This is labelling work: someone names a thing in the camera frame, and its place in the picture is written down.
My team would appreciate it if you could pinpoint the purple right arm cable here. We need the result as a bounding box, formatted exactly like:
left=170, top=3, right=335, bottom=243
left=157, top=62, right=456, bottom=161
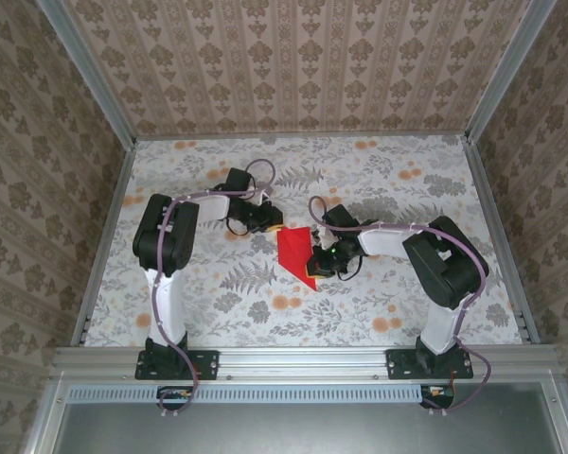
left=309, top=196, right=492, bottom=417

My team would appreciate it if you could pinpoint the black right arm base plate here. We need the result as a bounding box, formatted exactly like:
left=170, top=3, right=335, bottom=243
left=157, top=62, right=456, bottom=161
left=386, top=348, right=474, bottom=381

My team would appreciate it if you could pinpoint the aluminium outer frame bar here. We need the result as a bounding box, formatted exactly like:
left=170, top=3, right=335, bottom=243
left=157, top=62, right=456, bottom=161
left=546, top=373, right=568, bottom=454
left=22, top=373, right=70, bottom=454

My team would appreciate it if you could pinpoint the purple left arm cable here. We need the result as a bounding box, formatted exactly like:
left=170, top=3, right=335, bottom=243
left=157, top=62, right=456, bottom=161
left=151, top=158, right=278, bottom=420

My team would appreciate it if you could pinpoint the grey metal sheet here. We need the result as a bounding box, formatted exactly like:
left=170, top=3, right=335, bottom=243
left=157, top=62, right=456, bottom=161
left=51, top=383, right=567, bottom=454

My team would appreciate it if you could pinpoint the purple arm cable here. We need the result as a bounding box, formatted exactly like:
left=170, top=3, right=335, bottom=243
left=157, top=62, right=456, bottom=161
left=151, top=158, right=278, bottom=420
left=309, top=196, right=492, bottom=417

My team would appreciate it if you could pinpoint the aluminium corner post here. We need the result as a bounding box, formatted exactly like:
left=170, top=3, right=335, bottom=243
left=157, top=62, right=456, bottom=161
left=462, top=0, right=549, bottom=146
left=36, top=0, right=138, bottom=148

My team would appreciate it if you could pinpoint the aluminium side rail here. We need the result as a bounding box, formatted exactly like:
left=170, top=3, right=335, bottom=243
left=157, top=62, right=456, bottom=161
left=69, top=140, right=139, bottom=347
left=463, top=139, right=543, bottom=346

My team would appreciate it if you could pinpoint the red paper sheet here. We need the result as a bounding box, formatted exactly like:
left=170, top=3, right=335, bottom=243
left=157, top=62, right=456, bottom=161
left=276, top=225, right=321, bottom=292

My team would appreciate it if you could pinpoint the floral tablecloth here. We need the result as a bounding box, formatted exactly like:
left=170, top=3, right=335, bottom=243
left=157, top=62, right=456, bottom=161
left=82, top=134, right=525, bottom=349

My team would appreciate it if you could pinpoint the small circuit board with wires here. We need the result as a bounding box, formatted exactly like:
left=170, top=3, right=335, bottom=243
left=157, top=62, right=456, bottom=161
left=156, top=385, right=196, bottom=409
left=419, top=385, right=456, bottom=409

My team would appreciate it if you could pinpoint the grey slotted cable duct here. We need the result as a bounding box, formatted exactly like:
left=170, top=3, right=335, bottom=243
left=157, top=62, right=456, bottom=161
left=68, top=383, right=427, bottom=404

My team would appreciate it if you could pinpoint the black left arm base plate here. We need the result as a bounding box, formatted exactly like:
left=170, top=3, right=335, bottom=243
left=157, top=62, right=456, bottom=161
left=134, top=348, right=220, bottom=381

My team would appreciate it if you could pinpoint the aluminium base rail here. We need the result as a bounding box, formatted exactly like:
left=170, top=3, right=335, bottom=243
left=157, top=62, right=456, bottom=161
left=50, top=344, right=563, bottom=380

